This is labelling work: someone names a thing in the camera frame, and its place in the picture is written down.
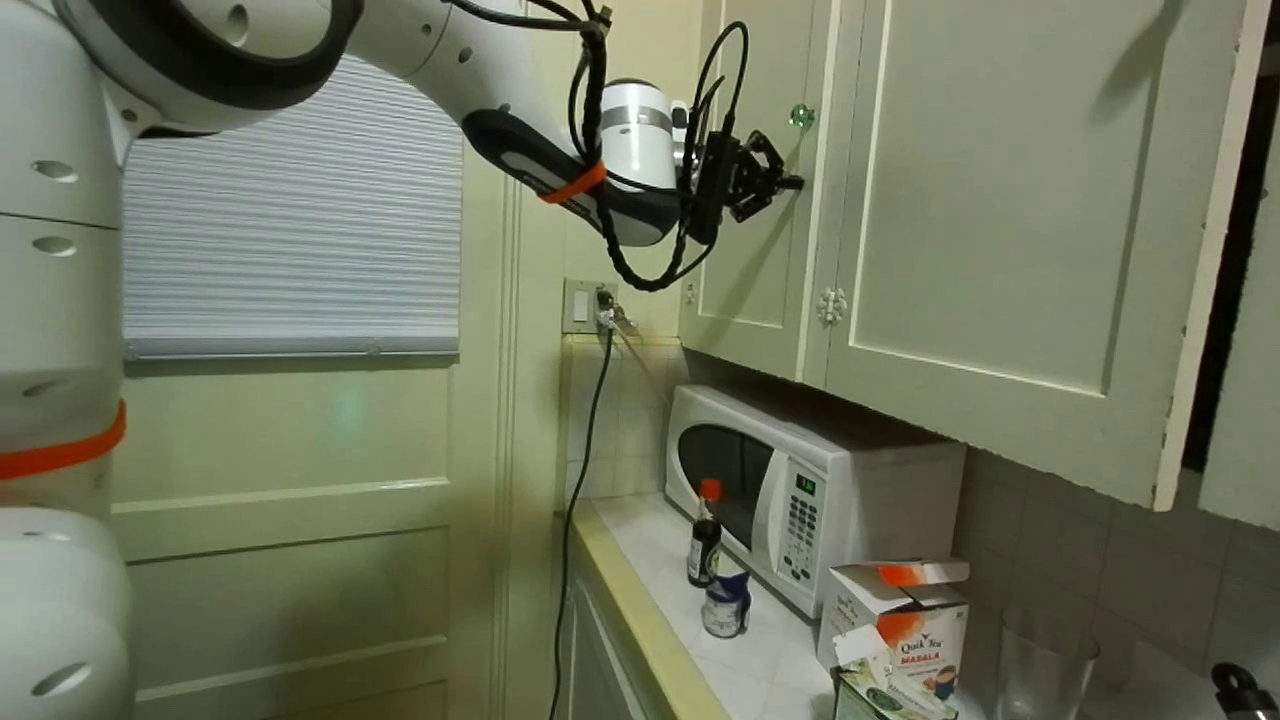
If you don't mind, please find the dark bottle with red cap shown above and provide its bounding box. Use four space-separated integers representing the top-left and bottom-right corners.
689 474 721 587

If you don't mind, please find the white tea carton box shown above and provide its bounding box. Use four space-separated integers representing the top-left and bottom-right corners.
817 561 970 700

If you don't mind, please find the small white blue jar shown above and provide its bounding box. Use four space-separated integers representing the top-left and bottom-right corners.
701 556 754 639

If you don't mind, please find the black power cable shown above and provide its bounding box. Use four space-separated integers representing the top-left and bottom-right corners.
546 310 619 720

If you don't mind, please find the white window blind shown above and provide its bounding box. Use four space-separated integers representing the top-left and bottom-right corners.
125 54 464 360

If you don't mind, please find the white microwave oven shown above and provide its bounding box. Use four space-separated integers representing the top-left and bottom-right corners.
666 383 964 618

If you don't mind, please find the wall power outlet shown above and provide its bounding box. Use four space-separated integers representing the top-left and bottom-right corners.
559 278 615 335

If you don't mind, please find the cream cabinet door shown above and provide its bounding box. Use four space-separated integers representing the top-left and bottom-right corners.
681 0 834 375
806 0 1277 510

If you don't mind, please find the small green white box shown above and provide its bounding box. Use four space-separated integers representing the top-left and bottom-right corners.
834 656 955 720

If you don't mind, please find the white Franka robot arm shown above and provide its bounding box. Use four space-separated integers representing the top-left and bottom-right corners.
4 0 738 720

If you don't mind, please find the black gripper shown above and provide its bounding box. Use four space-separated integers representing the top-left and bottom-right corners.
684 129 806 244

